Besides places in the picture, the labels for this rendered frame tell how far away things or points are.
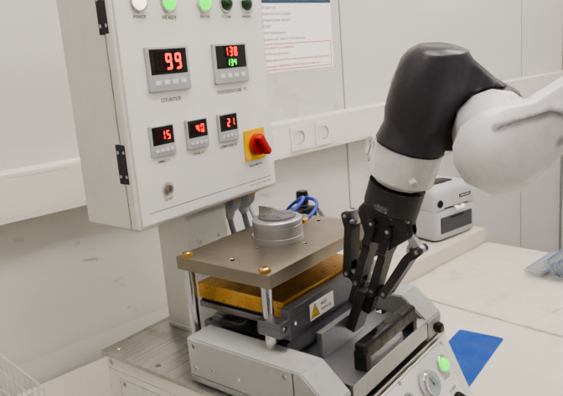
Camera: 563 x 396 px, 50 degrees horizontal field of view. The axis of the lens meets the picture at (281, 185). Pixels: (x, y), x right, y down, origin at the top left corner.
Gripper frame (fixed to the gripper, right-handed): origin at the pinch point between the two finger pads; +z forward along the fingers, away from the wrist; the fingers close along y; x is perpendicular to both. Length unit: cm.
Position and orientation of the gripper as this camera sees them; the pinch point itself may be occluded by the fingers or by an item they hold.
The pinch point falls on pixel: (360, 307)
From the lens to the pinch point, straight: 89.8
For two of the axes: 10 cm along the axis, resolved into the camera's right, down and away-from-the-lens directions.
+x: 6.2, -2.2, 7.6
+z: -1.9, 8.9, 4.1
